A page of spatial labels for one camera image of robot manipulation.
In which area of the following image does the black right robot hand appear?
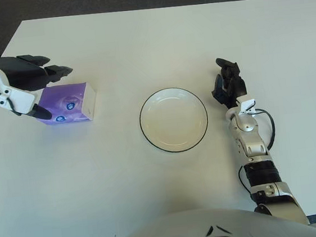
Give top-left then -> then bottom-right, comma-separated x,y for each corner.
207,55 -> 257,119

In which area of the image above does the purple tissue paper pack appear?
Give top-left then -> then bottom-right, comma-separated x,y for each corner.
34,81 -> 100,128

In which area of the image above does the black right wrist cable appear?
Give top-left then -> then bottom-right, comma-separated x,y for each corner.
254,107 -> 277,151

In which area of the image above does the white plate with black rim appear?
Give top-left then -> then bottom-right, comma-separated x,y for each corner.
136,83 -> 213,156

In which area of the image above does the grey robot torso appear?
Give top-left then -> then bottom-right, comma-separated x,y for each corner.
93,196 -> 316,237

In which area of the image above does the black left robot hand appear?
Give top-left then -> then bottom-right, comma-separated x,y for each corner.
0,50 -> 79,126

